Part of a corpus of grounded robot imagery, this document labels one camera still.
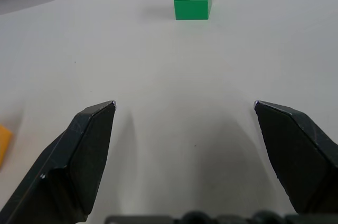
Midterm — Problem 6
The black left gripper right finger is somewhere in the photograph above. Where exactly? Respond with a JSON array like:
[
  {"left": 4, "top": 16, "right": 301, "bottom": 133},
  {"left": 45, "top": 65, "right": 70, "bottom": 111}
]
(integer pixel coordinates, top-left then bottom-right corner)
[{"left": 253, "top": 100, "right": 338, "bottom": 214}]

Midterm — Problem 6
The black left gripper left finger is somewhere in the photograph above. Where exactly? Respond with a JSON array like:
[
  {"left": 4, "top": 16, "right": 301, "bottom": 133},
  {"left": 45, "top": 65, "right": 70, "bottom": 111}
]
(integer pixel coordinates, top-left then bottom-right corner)
[{"left": 0, "top": 100, "right": 117, "bottom": 224}]

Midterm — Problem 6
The yellow toy brick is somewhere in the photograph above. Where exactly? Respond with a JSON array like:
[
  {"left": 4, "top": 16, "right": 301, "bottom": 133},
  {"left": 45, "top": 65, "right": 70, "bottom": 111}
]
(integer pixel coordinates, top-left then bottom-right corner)
[{"left": 0, "top": 124, "right": 13, "bottom": 164}]

